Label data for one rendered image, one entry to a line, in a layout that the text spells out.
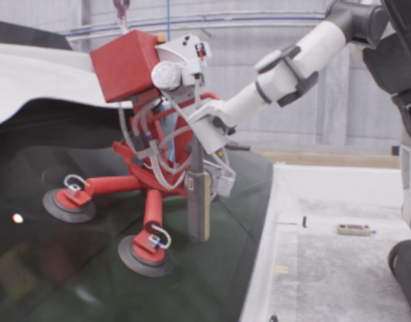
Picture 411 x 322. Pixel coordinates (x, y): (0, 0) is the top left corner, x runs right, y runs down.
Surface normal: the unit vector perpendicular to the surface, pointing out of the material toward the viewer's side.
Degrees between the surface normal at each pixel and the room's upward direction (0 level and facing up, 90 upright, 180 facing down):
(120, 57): 90
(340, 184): 90
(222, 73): 90
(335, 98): 90
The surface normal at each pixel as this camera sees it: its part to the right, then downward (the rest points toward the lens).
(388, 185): -0.36, 0.22
